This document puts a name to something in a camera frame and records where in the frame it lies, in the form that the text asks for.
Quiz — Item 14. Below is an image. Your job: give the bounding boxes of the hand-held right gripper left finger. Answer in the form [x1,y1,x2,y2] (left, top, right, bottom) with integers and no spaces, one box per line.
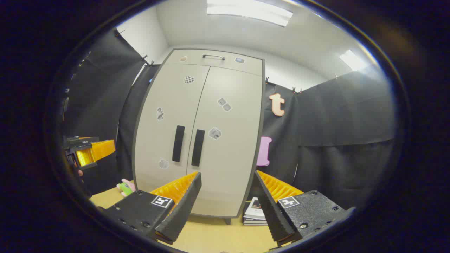
[102,171,203,245]

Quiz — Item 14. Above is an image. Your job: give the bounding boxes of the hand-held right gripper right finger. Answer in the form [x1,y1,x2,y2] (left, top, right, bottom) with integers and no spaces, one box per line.
[253,170,355,246]

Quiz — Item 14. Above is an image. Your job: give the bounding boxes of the grey double-door shoe cabinet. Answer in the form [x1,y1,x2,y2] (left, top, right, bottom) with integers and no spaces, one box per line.
[132,48,266,225]

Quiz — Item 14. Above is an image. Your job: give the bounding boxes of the grey cabinet door checkered sticker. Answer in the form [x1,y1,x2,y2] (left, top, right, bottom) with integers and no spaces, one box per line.
[134,64,211,193]

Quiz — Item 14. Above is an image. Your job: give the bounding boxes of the grey cabinet door square stickers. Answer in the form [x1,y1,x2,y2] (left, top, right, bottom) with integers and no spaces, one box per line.
[186,67,263,218]

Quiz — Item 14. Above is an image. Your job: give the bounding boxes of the grey cabinet drawer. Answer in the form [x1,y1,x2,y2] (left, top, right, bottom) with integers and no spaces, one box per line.
[165,49,263,76]

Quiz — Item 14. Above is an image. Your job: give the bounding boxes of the stack of books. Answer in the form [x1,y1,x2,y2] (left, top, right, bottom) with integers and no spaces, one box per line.
[243,197,268,226]

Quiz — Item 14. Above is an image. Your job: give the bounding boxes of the green pink plush toy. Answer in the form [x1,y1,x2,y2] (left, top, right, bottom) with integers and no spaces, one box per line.
[117,179,136,196]

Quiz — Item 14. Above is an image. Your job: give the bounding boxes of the long ceiling light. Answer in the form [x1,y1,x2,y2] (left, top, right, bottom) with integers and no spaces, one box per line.
[207,0,293,27]

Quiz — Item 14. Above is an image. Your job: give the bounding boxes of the black door handle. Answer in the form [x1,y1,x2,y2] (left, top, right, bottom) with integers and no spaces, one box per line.
[172,125,185,163]
[191,129,205,167]

